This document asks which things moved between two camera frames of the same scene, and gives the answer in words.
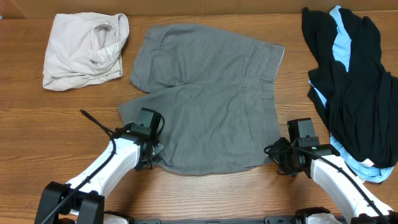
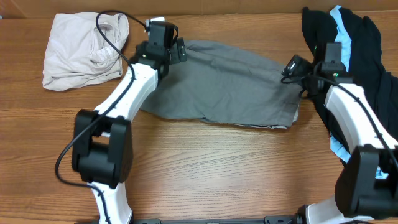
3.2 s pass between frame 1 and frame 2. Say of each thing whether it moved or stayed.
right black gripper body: moved
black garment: stayed
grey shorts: moved
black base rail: stayed
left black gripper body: moved
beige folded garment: stayed
